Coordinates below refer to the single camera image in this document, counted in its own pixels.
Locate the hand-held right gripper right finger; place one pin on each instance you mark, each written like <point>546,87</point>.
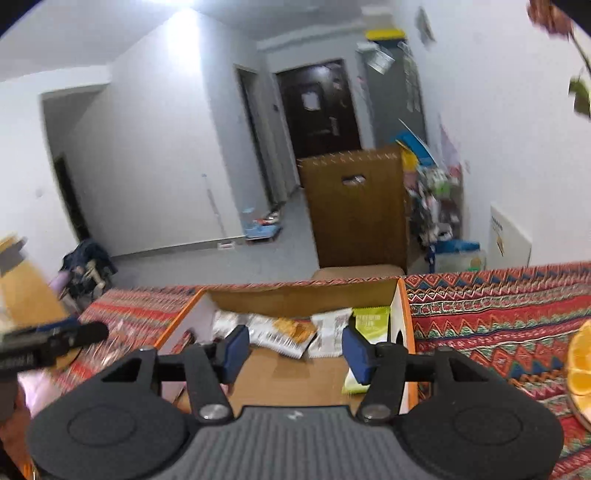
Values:
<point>358,355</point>

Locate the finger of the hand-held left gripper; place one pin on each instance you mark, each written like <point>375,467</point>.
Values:
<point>90,333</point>
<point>60,326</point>

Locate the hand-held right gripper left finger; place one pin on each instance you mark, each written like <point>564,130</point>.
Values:
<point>233,355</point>

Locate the white grey snack packet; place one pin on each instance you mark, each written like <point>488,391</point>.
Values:
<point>226,323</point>

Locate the light green snack packet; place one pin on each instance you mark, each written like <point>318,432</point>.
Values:
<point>371,321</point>

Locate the plain white snack packet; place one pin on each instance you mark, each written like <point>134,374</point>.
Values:
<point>328,333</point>

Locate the orange cardboard box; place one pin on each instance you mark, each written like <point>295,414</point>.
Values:
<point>286,381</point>

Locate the white snack packet orange picture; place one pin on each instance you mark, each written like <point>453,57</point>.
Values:
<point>291,333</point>

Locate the yellow thermos jug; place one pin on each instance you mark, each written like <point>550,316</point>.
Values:
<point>23,290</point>

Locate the dark backpack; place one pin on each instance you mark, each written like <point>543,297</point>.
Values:
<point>87,258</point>

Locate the brown cardboard carton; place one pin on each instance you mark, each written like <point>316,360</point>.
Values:
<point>355,221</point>

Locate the storage rack with bottles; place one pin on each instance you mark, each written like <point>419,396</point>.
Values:
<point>434,203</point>

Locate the white flat board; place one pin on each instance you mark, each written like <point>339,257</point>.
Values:
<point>510,240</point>

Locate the yellow bucket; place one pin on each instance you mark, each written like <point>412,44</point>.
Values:
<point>408,161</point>

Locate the blue plastic board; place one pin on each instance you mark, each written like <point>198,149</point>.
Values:
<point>420,147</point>

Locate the dark entrance door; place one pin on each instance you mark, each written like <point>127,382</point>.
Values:
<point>323,134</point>

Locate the grey refrigerator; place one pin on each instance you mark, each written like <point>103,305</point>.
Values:
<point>392,108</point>

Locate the paper notice on door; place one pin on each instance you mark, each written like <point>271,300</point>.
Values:
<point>311,100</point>

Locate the folded hanging umbrella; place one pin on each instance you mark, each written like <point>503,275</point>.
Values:
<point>411,78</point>

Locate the paper sheet on refrigerator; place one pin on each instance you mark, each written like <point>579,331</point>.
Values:
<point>381,59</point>

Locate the yellow box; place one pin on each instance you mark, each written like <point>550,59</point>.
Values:
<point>383,33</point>

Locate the purple flower wall sticker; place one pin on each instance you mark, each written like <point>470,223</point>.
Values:
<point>450,147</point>

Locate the framed wall picture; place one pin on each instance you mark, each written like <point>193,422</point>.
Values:
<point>425,25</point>

